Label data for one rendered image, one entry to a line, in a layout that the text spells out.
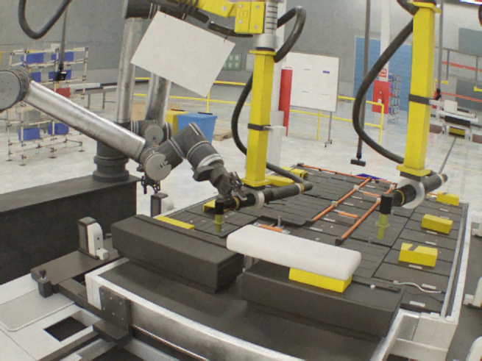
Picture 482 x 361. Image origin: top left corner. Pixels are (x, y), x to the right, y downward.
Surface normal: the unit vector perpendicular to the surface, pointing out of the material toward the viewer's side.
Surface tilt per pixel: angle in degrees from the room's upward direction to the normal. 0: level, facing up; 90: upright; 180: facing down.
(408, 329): 90
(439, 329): 90
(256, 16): 90
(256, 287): 90
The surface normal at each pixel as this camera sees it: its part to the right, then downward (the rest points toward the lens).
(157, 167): 0.35, 0.28
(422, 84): -0.68, 0.14
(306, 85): -0.37, 0.22
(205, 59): -0.06, 0.27
